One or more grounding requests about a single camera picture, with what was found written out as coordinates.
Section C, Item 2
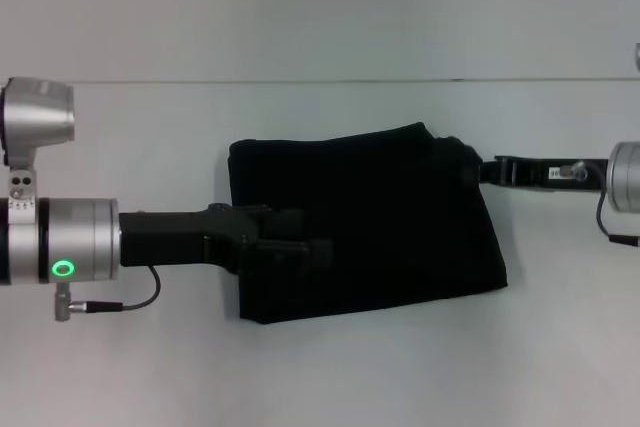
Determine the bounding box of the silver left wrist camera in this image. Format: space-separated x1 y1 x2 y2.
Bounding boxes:
0 76 77 169

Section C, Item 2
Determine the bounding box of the black t-shirt with white print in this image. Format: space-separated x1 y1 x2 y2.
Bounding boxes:
227 121 510 327

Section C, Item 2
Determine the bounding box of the silver left camera mount bracket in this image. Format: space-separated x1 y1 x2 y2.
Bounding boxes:
7 165 40 224

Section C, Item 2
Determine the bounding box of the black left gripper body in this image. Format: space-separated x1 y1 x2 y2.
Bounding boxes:
118 201 274 279

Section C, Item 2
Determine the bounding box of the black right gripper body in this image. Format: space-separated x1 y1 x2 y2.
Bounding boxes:
518 156 611 195

